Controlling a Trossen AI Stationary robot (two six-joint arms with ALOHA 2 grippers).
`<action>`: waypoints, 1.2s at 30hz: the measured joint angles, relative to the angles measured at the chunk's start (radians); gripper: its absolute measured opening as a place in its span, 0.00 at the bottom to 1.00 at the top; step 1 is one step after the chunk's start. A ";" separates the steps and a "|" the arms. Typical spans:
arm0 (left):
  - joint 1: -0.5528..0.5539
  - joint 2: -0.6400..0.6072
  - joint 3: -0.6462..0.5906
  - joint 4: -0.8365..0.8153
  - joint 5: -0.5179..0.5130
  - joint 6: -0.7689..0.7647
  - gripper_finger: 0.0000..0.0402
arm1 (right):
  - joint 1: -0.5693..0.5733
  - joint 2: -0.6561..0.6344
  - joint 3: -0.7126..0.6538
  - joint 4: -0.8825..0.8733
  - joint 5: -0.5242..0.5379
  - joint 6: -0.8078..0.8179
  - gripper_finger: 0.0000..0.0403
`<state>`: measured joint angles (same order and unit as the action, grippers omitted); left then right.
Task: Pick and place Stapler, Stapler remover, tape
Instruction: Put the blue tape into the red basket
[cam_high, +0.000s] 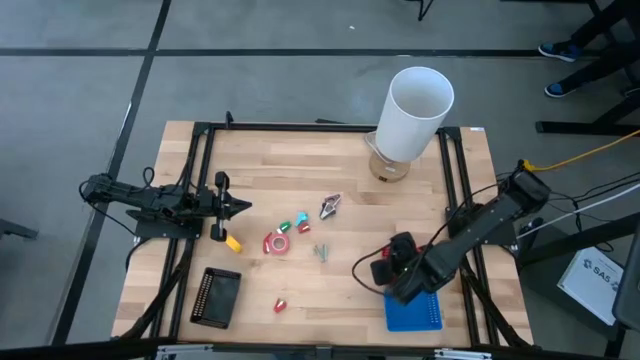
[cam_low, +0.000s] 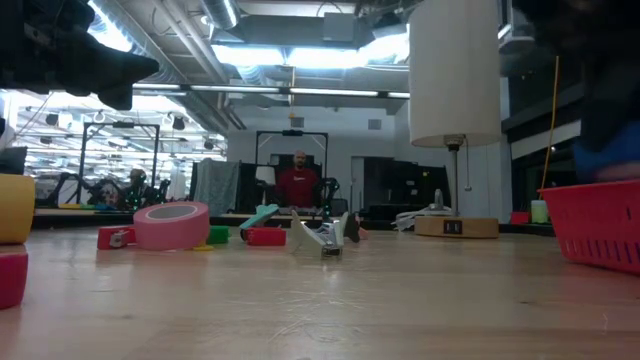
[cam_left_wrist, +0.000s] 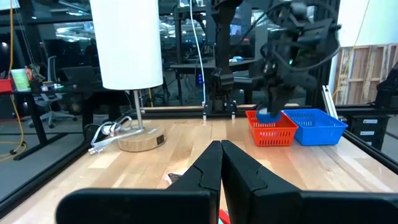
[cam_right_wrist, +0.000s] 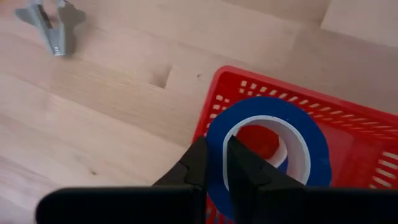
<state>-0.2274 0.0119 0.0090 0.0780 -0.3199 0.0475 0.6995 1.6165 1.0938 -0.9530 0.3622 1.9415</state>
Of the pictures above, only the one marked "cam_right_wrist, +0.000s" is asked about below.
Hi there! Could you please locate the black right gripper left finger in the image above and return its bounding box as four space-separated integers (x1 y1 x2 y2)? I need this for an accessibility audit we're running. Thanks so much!
35 136 208 224

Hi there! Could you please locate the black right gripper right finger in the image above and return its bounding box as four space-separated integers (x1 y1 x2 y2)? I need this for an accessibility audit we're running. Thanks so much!
226 135 398 224

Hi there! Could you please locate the blue tape roll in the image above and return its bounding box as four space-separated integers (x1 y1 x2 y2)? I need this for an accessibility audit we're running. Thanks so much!
205 95 333 222

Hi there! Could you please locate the black staple remover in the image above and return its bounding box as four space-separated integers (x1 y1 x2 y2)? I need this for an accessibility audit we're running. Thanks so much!
14 0 86 57

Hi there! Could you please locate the red plastic basket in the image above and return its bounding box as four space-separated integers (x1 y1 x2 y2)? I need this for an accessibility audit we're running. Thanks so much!
192 65 398 224

